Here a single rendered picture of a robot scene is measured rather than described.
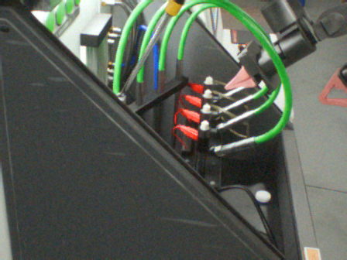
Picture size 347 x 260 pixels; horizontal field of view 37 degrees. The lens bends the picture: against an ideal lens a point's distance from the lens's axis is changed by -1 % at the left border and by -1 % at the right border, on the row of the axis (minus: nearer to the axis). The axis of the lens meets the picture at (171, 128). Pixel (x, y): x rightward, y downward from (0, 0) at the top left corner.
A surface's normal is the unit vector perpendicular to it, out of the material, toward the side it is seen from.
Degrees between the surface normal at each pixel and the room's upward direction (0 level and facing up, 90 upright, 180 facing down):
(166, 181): 90
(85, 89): 90
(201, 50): 90
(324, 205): 0
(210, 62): 90
